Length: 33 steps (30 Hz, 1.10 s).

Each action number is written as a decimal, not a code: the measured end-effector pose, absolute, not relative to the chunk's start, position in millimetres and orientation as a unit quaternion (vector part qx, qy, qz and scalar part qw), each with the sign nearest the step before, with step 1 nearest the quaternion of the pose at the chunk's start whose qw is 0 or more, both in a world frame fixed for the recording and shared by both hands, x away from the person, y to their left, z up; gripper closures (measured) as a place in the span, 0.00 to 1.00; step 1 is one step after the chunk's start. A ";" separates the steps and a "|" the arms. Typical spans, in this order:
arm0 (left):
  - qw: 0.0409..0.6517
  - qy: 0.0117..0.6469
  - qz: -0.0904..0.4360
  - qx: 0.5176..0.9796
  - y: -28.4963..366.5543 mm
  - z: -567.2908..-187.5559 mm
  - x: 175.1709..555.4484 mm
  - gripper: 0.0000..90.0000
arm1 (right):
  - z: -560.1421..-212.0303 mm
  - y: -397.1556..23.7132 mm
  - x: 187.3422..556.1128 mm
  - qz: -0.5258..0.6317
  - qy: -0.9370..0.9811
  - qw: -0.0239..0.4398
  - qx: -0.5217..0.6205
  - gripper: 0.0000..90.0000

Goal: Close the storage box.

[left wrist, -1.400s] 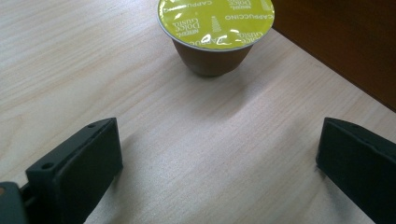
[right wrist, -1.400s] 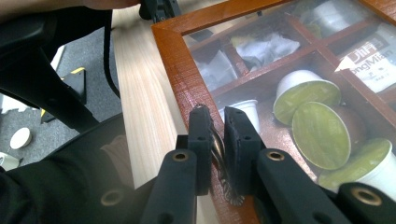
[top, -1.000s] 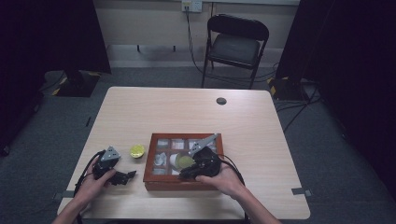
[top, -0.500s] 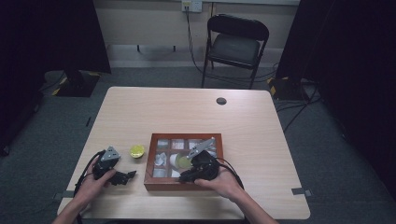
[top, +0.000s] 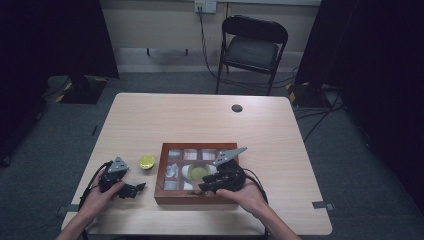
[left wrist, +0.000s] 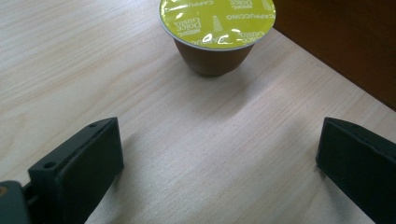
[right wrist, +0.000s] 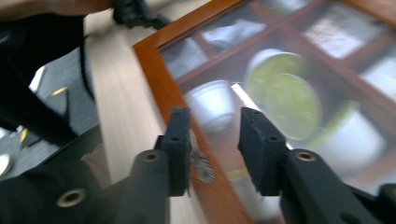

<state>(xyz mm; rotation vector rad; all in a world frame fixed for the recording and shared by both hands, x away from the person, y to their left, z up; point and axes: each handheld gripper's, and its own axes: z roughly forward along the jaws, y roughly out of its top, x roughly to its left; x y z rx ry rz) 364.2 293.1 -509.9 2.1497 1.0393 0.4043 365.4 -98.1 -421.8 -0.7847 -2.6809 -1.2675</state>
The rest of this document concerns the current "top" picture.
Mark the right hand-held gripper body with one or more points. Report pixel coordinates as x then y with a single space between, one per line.
230 173

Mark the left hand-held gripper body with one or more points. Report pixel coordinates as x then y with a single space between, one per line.
111 178

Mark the brown wooden compartment box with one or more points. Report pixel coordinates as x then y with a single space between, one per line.
176 197

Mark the person's left hand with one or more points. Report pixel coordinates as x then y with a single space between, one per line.
96 201

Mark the person's right hand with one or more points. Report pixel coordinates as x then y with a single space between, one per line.
246 200

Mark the white cup insert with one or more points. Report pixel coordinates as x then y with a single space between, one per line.
184 170

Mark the set of small silvery packets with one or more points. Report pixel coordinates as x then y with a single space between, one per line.
174 154

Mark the grey tape strip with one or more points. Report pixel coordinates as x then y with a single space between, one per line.
324 205
68 209

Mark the dark round table grommet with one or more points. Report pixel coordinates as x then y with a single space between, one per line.
237 108

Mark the black yellow-striped stand base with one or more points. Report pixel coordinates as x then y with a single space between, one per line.
80 91
305 95

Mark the black folding chair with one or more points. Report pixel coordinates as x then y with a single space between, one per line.
251 50

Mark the dark curtain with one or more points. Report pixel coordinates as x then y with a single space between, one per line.
50 50
376 66

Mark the white wall socket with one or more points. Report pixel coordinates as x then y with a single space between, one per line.
205 6

